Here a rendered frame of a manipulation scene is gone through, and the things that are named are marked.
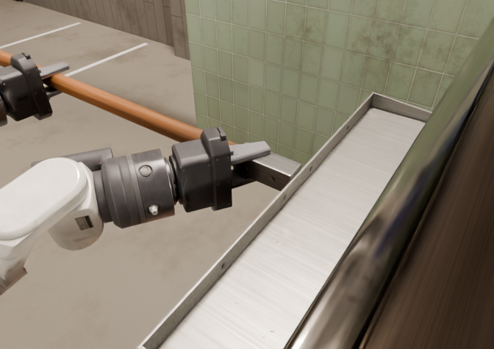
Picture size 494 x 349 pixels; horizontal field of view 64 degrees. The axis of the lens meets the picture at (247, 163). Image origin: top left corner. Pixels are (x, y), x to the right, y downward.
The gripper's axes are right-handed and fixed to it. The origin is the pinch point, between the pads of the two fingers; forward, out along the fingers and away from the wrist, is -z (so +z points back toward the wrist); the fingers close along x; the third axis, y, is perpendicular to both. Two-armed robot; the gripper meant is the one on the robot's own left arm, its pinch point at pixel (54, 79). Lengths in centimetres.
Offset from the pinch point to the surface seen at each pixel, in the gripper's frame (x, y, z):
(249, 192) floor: 121, -41, -103
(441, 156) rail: -22, 69, 10
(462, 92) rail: -22, 68, 3
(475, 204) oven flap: -19, 71, 9
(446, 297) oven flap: -19, 72, 15
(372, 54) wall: 30, 7, -123
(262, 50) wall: 41, -46, -117
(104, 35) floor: 121, -333, -192
